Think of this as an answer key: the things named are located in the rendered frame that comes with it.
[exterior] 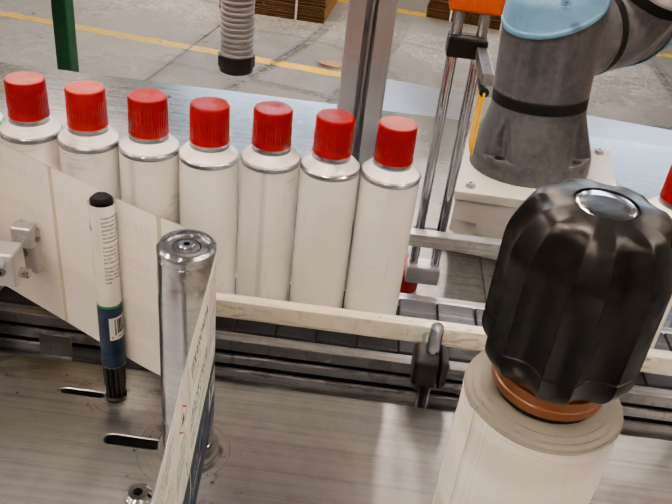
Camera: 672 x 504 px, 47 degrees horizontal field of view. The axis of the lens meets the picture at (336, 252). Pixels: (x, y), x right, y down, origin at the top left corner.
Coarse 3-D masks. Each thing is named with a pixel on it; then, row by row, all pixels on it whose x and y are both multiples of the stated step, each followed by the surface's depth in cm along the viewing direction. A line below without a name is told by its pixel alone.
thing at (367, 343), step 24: (408, 312) 76; (432, 312) 77; (456, 312) 77; (480, 312) 77; (288, 336) 71; (312, 336) 72; (336, 336) 72; (360, 336) 72; (456, 360) 71; (648, 384) 71
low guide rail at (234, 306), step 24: (216, 312) 70; (240, 312) 70; (264, 312) 69; (288, 312) 69; (312, 312) 69; (336, 312) 69; (360, 312) 70; (384, 336) 70; (408, 336) 70; (456, 336) 69; (480, 336) 69; (648, 360) 69
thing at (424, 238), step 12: (420, 240) 73; (432, 240) 73; (444, 240) 73; (456, 240) 73; (468, 240) 73; (480, 240) 73; (492, 240) 73; (468, 252) 74; (480, 252) 73; (492, 252) 73
